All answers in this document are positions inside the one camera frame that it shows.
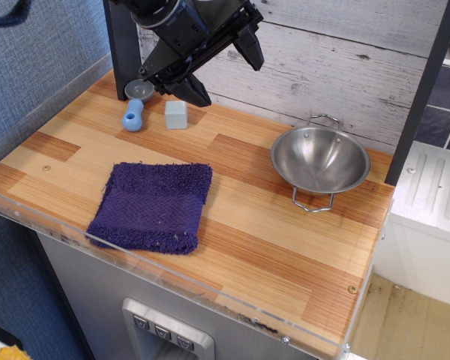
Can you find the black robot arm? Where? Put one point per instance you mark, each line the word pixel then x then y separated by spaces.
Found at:
pixel 190 34

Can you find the purple terry cloth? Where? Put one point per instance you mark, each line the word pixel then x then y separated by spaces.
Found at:
pixel 152 207

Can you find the stainless steel pot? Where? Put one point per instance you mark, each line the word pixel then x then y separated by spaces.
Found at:
pixel 320 159

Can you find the dark grey post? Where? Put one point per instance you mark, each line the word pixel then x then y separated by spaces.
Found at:
pixel 124 45
pixel 431 71

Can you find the dark grey right post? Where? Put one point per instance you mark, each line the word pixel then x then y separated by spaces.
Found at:
pixel 431 71

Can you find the silver dispenser button panel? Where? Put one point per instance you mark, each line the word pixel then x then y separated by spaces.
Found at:
pixel 155 335

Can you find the yellow black object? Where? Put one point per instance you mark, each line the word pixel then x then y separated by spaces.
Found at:
pixel 13 353

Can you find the light grey cube block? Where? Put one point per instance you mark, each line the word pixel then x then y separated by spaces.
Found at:
pixel 176 115

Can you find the dark grey left post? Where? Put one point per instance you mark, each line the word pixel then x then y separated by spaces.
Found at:
pixel 124 45

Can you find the white toy sink counter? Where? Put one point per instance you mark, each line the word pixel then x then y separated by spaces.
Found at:
pixel 414 250

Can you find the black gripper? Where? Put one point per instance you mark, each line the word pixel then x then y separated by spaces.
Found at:
pixel 191 33

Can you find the clear acrylic front guard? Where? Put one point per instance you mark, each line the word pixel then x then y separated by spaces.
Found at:
pixel 290 275

